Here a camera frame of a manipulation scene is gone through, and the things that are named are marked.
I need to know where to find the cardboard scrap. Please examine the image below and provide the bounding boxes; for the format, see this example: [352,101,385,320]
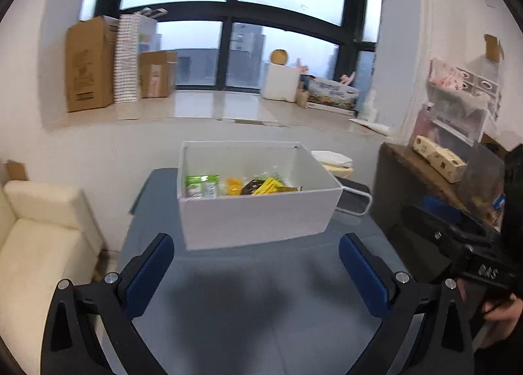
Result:
[484,34,504,61]

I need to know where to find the cheese patterned box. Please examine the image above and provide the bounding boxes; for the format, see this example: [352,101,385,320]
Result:
[412,135,466,183]

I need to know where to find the tall cardboard box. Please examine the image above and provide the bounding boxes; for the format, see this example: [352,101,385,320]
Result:
[66,16,119,113]

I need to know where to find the person's right hand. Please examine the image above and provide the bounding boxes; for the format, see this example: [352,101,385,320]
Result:
[457,277,523,337]

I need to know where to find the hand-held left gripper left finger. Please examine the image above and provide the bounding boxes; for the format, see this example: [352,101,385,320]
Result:
[40,233,176,375]

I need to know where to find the white moulded tray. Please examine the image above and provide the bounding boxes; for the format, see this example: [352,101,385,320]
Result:
[455,66,502,118]

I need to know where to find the small cardboard box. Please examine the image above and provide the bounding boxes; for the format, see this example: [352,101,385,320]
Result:
[140,51,178,98]

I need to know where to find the long printed box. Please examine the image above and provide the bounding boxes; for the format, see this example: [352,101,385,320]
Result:
[306,76,360,116]

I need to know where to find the cardboard piece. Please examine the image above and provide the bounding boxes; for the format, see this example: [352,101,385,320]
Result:
[4,160,27,183]

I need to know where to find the dark wooden cabinet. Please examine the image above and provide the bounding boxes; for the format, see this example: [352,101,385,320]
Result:
[374,142,507,278]

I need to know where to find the yellow snack bag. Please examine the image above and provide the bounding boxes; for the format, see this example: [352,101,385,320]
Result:
[252,177,301,196]

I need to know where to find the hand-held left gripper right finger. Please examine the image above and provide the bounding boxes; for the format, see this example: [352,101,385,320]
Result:
[339,233,475,375]

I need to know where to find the pink packets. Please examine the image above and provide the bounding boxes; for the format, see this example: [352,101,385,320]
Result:
[428,57,466,87]

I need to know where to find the white foam box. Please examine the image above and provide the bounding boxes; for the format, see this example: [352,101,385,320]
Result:
[261,63,300,103]

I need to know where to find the stack of cream foam sheets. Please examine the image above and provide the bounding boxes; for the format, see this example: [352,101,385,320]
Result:
[311,150,354,179]

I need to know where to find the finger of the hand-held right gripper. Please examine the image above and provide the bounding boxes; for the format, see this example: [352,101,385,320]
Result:
[402,194,497,249]

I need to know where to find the clear plastic container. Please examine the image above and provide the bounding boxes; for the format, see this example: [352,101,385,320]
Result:
[414,101,489,147]

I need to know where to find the green snack packet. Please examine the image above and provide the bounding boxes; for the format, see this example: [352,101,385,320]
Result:
[186,175,220,198]

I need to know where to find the cream sofa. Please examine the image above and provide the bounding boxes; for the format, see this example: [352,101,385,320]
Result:
[0,179,103,359]

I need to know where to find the white storage box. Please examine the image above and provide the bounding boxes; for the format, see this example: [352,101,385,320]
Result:
[177,140,344,251]

